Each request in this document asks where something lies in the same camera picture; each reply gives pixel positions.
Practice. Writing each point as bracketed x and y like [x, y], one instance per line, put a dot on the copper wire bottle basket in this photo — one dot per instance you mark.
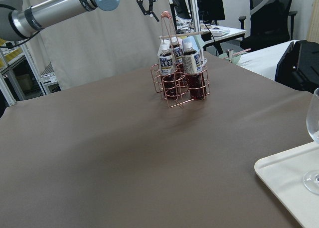
[181, 86]

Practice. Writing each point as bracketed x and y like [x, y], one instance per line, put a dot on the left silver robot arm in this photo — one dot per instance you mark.
[18, 24]

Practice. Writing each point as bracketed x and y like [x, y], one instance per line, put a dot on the tea bottle front middle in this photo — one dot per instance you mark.
[167, 69]

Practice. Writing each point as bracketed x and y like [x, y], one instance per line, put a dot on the tea bottle near tray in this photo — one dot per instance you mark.
[192, 68]

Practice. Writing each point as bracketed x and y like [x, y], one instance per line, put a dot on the black office chair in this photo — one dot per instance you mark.
[271, 23]

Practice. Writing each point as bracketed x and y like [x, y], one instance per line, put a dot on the black laptop bag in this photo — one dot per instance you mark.
[298, 68]

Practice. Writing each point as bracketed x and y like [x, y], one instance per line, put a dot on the cream rabbit tray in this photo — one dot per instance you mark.
[283, 174]

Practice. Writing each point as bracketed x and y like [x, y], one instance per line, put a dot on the aluminium frame post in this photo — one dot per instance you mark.
[195, 16]

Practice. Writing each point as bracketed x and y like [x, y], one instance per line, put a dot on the tea bottle under handle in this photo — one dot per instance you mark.
[177, 50]

